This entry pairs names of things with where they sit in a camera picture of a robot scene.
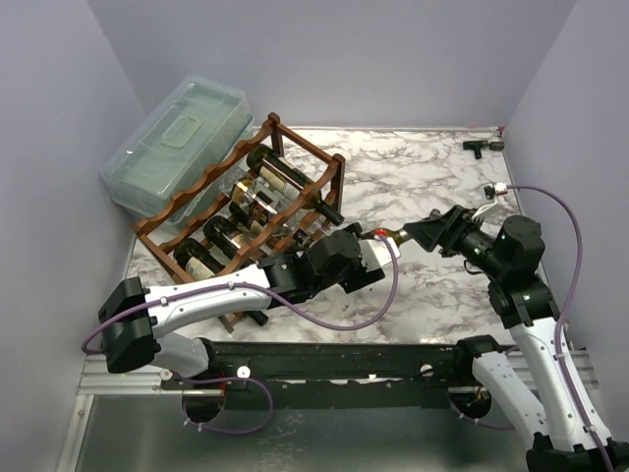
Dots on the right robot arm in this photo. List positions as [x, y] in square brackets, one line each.
[557, 421]

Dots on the brown wooden wine rack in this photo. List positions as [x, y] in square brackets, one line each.
[274, 134]

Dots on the clear square whisky bottle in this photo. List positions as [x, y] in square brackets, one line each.
[244, 189]

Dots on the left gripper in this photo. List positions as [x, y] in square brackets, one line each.
[361, 276]

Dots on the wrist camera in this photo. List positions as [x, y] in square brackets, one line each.
[494, 195]
[378, 253]

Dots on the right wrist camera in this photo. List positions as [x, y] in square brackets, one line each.
[494, 195]

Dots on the dark wine bottle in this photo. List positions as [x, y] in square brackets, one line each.
[255, 220]
[226, 236]

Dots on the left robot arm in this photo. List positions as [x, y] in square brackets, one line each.
[139, 326]

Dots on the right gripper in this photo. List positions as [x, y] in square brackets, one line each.
[453, 231]

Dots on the dark bottle white label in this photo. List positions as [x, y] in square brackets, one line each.
[288, 180]

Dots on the clear plastic storage box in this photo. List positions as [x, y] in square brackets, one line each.
[195, 126]

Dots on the tall green wine bottle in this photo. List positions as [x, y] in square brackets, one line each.
[399, 236]

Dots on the green bottle in rack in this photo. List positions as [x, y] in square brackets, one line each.
[196, 260]

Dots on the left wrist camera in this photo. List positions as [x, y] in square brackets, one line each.
[378, 253]

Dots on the clear glass wine bottle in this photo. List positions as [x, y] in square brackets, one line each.
[307, 235]

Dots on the small black T fitting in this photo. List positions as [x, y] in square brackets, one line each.
[477, 147]

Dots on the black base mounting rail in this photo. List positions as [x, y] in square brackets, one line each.
[213, 377]

